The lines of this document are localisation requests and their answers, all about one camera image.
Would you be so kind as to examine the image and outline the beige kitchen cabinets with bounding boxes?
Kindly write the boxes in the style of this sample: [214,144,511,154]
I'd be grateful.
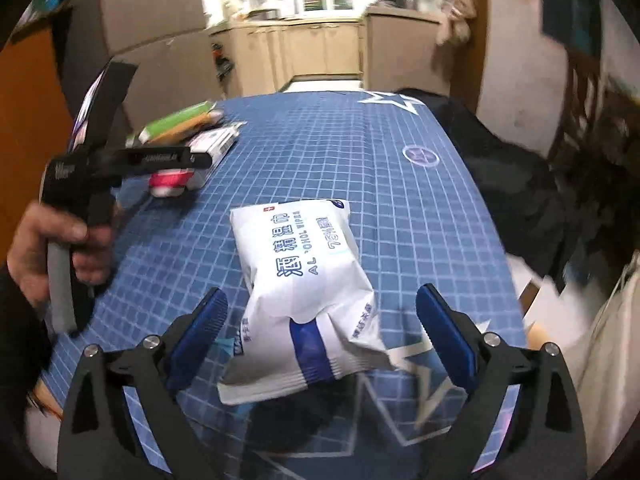
[209,6,454,98]

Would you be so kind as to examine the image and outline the person left hand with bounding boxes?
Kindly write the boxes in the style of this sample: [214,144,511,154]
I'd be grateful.
[6,200,115,312]

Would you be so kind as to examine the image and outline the green white medicine box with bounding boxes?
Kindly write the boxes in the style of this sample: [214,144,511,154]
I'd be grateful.
[125,101,224,148]

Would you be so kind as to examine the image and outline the orange wooden cabinet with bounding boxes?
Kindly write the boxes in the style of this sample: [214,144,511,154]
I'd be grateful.
[0,27,72,255]

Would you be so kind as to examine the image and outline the white red medicine box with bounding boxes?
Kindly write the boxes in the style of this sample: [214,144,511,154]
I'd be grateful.
[149,122,245,198]

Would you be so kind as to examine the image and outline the hanging cloth bag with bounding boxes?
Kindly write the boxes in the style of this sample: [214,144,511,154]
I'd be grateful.
[436,0,476,47]

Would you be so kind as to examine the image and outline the white blue wipes packet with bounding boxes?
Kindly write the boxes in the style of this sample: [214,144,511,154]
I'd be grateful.
[217,198,392,405]

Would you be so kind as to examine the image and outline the black cloth covered chair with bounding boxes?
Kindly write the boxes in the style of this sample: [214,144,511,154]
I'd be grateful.
[399,88,584,292]

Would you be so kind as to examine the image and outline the grey refrigerator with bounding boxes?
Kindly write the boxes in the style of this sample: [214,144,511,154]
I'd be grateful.
[61,0,222,134]

